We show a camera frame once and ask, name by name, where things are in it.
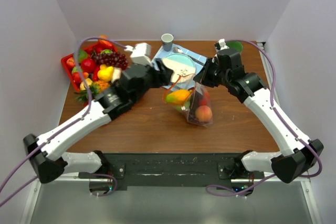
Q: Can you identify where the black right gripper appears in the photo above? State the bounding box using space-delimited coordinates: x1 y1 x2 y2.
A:
193 57 230 88

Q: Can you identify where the dark red grape bunch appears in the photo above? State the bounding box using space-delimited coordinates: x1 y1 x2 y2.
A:
92 51 129 70

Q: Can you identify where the red yellow apple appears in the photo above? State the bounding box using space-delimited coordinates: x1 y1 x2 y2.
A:
199 90 210 106

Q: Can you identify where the clear zip bag orange zipper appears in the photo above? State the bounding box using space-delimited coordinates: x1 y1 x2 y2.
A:
163 75 213 127

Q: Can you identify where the orange yellow mango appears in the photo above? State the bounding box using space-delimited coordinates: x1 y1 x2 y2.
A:
164 89 191 105

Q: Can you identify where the orange peach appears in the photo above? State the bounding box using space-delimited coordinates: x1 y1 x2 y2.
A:
195 105 213 122

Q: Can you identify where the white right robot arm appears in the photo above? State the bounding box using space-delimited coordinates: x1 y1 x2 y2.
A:
194 49 324 183

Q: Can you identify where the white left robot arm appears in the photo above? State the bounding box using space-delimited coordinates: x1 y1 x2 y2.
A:
23 60 173 184

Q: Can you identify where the floral mug green inside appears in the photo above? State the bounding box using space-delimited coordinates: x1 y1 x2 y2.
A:
226 40 244 53

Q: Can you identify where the yellow bell pepper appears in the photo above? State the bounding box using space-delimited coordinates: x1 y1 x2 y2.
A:
97 65 114 82

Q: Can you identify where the blue checked cloth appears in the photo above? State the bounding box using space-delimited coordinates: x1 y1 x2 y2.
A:
153 44 207 66

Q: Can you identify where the small pineapple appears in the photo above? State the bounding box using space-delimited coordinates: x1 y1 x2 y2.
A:
75 80 110 103

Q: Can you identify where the cream and teal plate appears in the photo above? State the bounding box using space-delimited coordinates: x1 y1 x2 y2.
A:
162 53 196 83

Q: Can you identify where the red pomegranate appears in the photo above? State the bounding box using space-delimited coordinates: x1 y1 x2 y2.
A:
94 45 104 54

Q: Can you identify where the metal spoon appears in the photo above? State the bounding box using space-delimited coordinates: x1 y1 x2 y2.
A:
173 47 204 66

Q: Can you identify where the grey paper cup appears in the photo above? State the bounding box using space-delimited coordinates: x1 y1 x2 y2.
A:
161 33 174 51

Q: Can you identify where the green lime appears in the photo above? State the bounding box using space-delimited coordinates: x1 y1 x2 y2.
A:
78 48 89 63

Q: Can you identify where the red strawberry fruit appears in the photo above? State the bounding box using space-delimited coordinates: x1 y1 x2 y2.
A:
71 72 89 84

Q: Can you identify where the red apple at tray left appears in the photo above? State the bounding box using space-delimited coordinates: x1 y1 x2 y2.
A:
66 57 76 71

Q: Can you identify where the red fruit tray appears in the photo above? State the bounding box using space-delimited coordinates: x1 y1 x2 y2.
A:
61 42 104 92

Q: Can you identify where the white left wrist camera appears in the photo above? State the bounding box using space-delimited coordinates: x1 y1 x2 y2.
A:
124 42 153 66

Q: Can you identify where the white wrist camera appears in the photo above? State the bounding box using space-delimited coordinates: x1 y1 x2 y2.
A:
214 39 229 51
124 42 153 66

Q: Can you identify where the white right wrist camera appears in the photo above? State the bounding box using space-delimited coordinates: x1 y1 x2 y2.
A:
214 39 229 51

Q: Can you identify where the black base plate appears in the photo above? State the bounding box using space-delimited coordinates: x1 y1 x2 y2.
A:
78 152 265 191

